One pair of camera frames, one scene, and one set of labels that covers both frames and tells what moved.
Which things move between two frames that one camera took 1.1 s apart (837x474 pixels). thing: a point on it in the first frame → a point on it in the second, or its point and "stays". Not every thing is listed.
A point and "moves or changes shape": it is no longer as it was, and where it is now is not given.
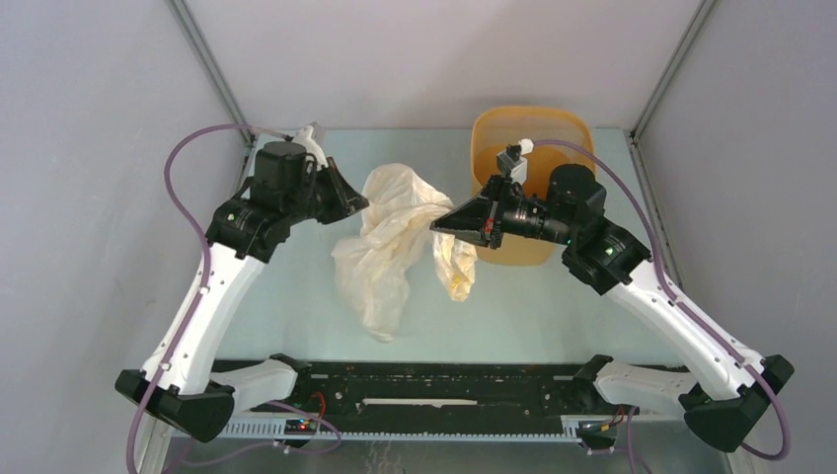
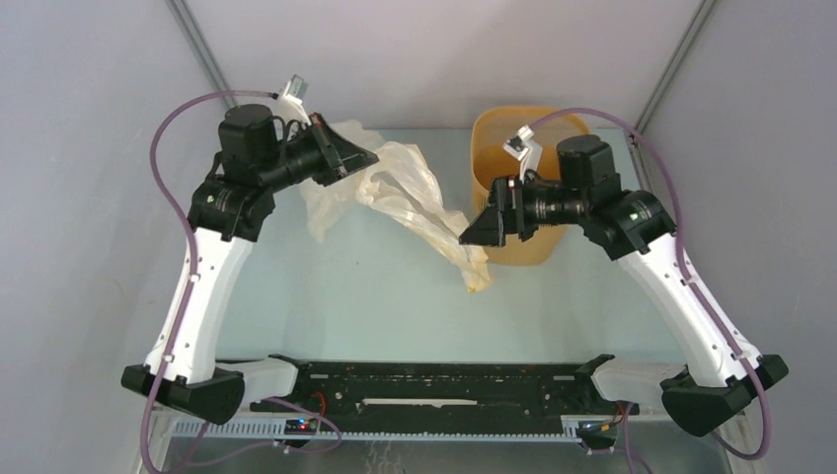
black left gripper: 345,200 → 339,156
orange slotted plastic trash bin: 493,129 stays
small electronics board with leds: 300,427 stays
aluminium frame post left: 191,36 stays
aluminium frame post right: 633,136 stays
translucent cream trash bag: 399,205 moves or changes shape
